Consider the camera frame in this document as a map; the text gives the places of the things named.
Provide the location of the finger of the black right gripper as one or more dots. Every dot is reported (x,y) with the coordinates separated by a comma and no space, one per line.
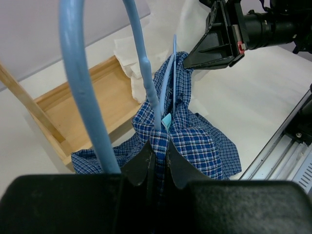
(214,49)

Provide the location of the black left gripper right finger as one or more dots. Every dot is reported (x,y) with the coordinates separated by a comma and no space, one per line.
(198,204)

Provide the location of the white shirt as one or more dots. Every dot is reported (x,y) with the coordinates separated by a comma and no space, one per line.
(183,20)

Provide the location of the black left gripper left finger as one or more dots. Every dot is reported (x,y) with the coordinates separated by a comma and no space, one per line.
(83,204)

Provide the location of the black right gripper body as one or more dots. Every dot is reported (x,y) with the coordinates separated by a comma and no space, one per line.
(282,22)

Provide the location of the blue wire hanger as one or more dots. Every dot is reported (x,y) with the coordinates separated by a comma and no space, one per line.
(71,38)

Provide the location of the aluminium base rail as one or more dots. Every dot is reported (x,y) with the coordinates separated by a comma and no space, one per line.
(280,145)

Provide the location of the blue checked shirt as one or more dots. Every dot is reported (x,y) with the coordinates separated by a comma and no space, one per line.
(194,137)

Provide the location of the wooden clothes rack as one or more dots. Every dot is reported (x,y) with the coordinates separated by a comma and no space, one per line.
(57,115)

